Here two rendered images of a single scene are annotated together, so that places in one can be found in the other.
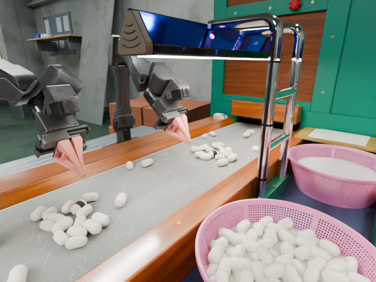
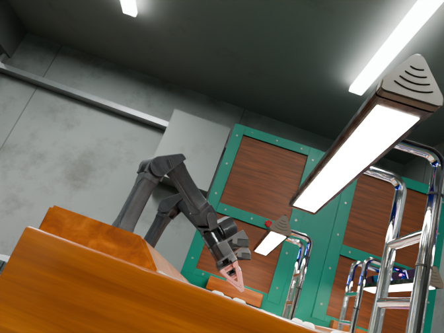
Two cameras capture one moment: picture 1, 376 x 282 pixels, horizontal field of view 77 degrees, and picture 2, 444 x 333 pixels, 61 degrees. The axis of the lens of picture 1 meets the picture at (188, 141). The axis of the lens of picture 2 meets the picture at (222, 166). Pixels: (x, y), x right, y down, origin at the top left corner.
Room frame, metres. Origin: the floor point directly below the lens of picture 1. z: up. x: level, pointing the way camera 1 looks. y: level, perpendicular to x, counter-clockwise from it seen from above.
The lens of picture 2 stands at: (-0.53, 1.11, 0.73)
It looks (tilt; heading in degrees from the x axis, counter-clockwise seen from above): 19 degrees up; 325
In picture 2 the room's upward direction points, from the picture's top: 20 degrees clockwise
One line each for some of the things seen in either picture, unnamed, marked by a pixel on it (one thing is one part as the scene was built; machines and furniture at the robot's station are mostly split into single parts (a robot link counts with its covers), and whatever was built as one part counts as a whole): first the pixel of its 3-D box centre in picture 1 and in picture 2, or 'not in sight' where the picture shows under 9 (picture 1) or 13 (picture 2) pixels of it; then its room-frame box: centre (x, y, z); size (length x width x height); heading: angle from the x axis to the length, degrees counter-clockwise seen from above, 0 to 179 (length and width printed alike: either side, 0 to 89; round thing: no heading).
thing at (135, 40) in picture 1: (227, 43); (270, 237); (0.67, -0.10, 1.08); 0.62 x 0.08 x 0.07; 140
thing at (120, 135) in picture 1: (123, 136); not in sight; (1.02, 0.29, 0.71); 0.20 x 0.07 x 0.08; 144
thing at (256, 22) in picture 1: (249, 114); (276, 283); (0.61, -0.16, 0.90); 0.20 x 0.19 x 0.45; 140
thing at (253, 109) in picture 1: (263, 110); (234, 291); (1.04, -0.34, 0.83); 0.30 x 0.06 x 0.07; 50
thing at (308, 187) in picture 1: (335, 174); not in sight; (0.62, -0.43, 0.72); 0.27 x 0.27 x 0.10
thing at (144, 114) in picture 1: (161, 120); not in sight; (3.34, 0.38, 0.25); 1.36 x 0.98 x 0.49; 54
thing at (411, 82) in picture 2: not in sight; (339, 160); (-0.08, 0.52, 1.08); 0.62 x 0.08 x 0.07; 140
